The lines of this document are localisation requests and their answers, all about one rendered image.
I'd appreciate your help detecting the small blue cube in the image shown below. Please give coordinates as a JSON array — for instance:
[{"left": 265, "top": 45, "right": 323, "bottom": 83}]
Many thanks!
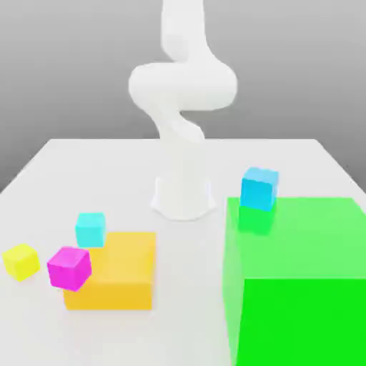
[{"left": 239, "top": 167, "right": 280, "bottom": 213}]

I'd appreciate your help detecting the small cyan cube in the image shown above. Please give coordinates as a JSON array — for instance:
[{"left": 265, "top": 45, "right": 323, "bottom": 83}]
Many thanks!
[{"left": 74, "top": 212, "right": 107, "bottom": 249}]

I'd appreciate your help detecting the small magenta cube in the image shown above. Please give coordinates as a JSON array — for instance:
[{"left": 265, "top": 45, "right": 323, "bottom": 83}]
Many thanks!
[{"left": 46, "top": 246, "right": 93, "bottom": 293}]

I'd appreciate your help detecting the small yellow cube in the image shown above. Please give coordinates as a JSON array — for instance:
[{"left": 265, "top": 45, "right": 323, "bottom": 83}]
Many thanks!
[{"left": 1, "top": 243, "right": 41, "bottom": 283}]

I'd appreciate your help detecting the large orange box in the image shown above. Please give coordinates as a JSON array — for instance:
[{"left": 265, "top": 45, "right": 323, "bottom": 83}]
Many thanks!
[{"left": 63, "top": 231, "right": 157, "bottom": 312}]

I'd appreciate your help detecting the large green box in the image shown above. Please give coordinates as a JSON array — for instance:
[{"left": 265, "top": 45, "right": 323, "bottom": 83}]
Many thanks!
[{"left": 222, "top": 196, "right": 366, "bottom": 366}]

